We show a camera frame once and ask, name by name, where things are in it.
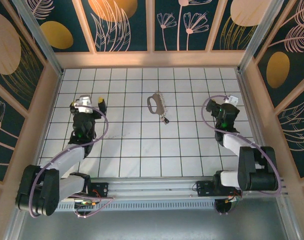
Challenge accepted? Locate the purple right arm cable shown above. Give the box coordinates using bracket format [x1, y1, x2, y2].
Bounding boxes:
[201, 94, 284, 200]

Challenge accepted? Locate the aluminium corner post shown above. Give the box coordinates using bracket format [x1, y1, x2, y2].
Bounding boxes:
[238, 0, 285, 74]
[11, 0, 65, 76]

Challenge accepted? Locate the aluminium side rail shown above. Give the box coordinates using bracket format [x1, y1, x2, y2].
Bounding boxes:
[235, 67, 274, 178]

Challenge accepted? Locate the peach circle gold grass panel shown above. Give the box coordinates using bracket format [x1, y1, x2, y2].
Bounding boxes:
[211, 0, 274, 51]

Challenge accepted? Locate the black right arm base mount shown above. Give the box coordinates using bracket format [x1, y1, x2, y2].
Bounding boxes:
[196, 179, 242, 198]

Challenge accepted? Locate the orange sun leaves panel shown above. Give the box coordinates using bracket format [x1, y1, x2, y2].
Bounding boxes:
[81, 0, 148, 53]

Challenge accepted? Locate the grey metal sheet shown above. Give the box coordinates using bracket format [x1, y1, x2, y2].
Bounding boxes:
[16, 197, 294, 240]

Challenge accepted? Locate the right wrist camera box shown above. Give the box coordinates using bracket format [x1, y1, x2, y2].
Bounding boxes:
[223, 94, 240, 108]

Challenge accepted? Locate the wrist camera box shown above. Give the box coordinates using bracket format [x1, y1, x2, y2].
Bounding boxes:
[223, 94, 240, 108]
[71, 94, 93, 114]

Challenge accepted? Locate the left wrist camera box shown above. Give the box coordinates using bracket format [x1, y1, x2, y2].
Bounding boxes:
[71, 94, 93, 114]

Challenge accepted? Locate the slotted grey cable duct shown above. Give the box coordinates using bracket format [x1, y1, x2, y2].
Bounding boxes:
[25, 201, 217, 212]

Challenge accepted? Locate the pink flowers wall panel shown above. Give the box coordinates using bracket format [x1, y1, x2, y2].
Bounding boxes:
[154, 0, 215, 52]

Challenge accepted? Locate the small circuit board with wires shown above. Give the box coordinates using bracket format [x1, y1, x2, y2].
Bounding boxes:
[225, 194, 243, 204]
[74, 199, 99, 208]

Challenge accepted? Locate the yellow oval fern panel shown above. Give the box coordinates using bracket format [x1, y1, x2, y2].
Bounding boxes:
[255, 0, 304, 108]

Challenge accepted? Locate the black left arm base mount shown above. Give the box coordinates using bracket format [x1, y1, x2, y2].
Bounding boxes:
[63, 181, 110, 201]

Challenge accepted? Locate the feather and yellow oval panel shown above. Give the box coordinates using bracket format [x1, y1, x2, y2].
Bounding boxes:
[26, 0, 90, 53]

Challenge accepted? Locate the pink and gold leaves panel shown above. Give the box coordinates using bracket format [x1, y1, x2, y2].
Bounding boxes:
[276, 93, 304, 180]

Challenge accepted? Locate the long aluminium base rail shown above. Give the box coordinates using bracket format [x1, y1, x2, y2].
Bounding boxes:
[15, 176, 289, 203]

